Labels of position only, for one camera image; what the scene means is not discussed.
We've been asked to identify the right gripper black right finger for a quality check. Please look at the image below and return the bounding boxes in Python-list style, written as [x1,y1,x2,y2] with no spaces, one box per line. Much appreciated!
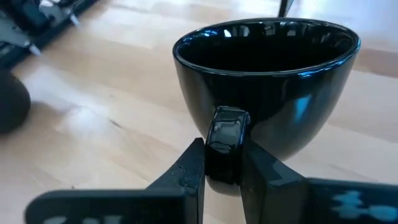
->
[241,139,398,224]

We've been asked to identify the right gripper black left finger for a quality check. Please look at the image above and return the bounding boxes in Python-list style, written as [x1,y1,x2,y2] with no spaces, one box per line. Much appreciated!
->
[24,137,206,224]

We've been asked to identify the all-black coffee mug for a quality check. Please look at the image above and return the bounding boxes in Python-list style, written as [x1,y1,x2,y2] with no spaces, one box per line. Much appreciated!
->
[172,17,361,187]

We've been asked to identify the black mug orange interior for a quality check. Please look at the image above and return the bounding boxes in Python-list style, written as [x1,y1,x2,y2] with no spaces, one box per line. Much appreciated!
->
[0,70,32,135]

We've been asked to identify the black shelf support post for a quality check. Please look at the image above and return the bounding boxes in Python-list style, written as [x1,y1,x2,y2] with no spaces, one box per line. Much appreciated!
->
[277,0,295,18]

